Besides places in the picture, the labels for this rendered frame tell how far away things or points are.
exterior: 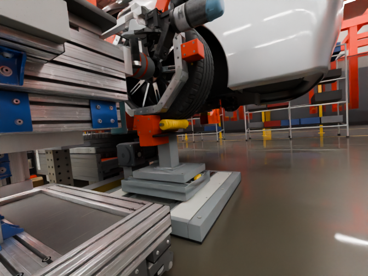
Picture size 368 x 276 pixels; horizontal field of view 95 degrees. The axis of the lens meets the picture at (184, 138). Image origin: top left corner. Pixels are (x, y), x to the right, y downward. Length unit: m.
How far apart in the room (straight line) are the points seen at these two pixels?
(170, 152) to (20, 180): 0.70
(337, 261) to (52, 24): 0.98
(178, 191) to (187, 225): 0.22
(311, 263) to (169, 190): 0.65
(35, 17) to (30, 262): 0.47
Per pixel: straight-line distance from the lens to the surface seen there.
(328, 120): 4.83
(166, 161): 1.12
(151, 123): 0.95
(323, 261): 0.84
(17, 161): 0.72
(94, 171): 1.52
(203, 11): 0.63
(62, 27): 0.41
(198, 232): 0.80
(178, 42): 0.93
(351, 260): 0.89
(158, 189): 1.04
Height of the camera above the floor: 0.48
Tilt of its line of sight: 3 degrees down
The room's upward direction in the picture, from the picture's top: 5 degrees counter-clockwise
